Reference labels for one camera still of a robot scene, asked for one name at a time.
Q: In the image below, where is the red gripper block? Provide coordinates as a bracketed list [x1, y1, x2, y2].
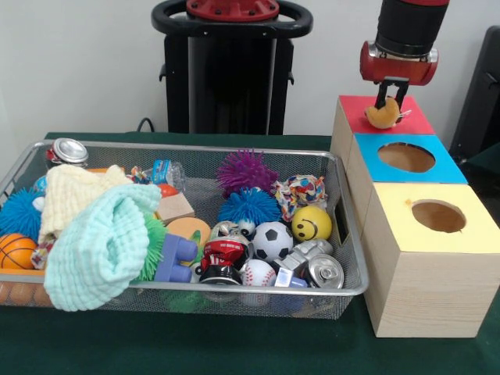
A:
[359, 41, 439, 110]

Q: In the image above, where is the brown plush teddy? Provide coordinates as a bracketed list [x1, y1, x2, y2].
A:
[365, 96, 413, 130]

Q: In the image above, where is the mint green knitted cloth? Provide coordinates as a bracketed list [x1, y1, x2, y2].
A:
[45, 184, 163, 313]

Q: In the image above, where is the cream knitted cloth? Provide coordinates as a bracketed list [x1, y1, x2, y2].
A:
[39, 164, 134, 243]

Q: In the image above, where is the shallow clear mesh bin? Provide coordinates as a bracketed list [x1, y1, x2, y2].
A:
[0, 141, 370, 320]

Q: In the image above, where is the wooden box with three holes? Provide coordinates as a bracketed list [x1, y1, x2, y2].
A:
[330, 95, 500, 338]

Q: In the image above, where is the yellow smiley ball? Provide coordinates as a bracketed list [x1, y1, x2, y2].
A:
[291, 205, 333, 242]

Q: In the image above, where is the purple spiky toy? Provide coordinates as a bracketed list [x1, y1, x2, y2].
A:
[216, 150, 279, 196]

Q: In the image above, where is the small blue spiky ball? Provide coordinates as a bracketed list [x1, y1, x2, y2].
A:
[217, 187, 282, 227]

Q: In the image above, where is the crumpled silver can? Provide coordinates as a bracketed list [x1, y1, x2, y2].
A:
[273, 239, 334, 276]

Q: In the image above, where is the small soccer ball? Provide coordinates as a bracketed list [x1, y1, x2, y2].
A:
[252, 221, 294, 260]

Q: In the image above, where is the silver crushed can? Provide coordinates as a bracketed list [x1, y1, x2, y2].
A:
[306, 254, 345, 290]

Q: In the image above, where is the white toy baseball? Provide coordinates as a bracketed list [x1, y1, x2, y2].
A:
[241, 259, 277, 287]

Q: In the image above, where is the red crushed can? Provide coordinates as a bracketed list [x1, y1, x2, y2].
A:
[200, 235, 251, 284]

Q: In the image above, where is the large blue toy brick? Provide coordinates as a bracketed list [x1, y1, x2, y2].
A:
[152, 233, 199, 284]

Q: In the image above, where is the dark green table cloth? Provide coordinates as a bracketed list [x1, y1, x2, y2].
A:
[0, 131, 500, 375]

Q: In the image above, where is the colourful knotted rope ball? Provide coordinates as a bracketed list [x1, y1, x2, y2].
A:
[273, 174, 329, 220]

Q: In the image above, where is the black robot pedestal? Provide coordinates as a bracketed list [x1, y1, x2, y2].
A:
[151, 0, 313, 135]

